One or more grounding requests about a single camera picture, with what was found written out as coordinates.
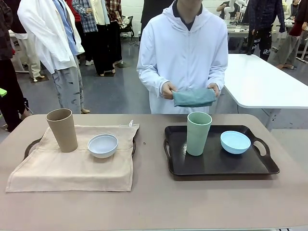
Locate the mannequin in dark clothes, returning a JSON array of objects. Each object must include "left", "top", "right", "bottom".
[{"left": 0, "top": 0, "right": 33, "bottom": 132}]

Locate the bystander in maroon top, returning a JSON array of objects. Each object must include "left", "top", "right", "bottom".
[{"left": 274, "top": 0, "right": 308, "bottom": 70}]

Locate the person's right forearm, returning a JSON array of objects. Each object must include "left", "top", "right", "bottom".
[{"left": 136, "top": 67, "right": 170, "bottom": 93}]

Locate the tall beige cup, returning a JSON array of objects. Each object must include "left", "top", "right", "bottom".
[{"left": 46, "top": 108, "right": 79, "bottom": 153}]

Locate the teal cloth mat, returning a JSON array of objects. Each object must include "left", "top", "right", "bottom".
[{"left": 172, "top": 88, "right": 217, "bottom": 108}]

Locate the black office chair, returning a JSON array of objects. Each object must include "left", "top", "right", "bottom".
[{"left": 120, "top": 15, "right": 135, "bottom": 39}]

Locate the mannequin in white shirt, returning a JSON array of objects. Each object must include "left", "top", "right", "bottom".
[{"left": 17, "top": 0, "right": 91, "bottom": 114}]

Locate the mannequin in blue plaid shirt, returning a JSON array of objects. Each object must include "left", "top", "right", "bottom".
[{"left": 71, "top": 0, "right": 98, "bottom": 66}]

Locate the light blue bowl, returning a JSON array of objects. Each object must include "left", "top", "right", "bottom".
[{"left": 220, "top": 130, "right": 252, "bottom": 154}]

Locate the bystander in dark printed clothes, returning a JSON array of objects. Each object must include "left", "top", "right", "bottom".
[{"left": 246, "top": 0, "right": 287, "bottom": 62}]

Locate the mannequin in cream top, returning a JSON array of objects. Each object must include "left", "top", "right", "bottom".
[{"left": 91, "top": 0, "right": 116, "bottom": 77}]

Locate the person in white jacket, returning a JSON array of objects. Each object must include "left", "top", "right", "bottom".
[{"left": 136, "top": 0, "right": 229, "bottom": 115}]

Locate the dark brown handled serving tray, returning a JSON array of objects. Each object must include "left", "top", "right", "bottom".
[
  {"left": 163, "top": 124, "right": 281, "bottom": 176},
  {"left": 24, "top": 137, "right": 137, "bottom": 161}
]

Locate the person's left forearm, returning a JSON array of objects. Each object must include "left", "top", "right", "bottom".
[{"left": 207, "top": 66, "right": 229, "bottom": 92}]

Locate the grey background desk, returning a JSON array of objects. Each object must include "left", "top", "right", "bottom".
[{"left": 226, "top": 23, "right": 253, "bottom": 52}]

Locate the tall pale green cup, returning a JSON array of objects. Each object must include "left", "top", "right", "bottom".
[{"left": 187, "top": 112, "right": 213, "bottom": 156}]

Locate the white table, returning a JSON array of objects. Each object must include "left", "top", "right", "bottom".
[{"left": 225, "top": 53, "right": 308, "bottom": 132}]

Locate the white bowl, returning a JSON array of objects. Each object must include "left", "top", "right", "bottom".
[{"left": 87, "top": 134, "right": 119, "bottom": 159}]

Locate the beige cloth mat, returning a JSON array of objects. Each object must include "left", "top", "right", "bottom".
[{"left": 5, "top": 119, "right": 141, "bottom": 193}]

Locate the person's left hand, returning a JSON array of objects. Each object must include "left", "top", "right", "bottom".
[{"left": 206, "top": 83, "right": 220, "bottom": 97}]

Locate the person's right hand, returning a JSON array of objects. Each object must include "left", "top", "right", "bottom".
[{"left": 161, "top": 81, "right": 179, "bottom": 100}]

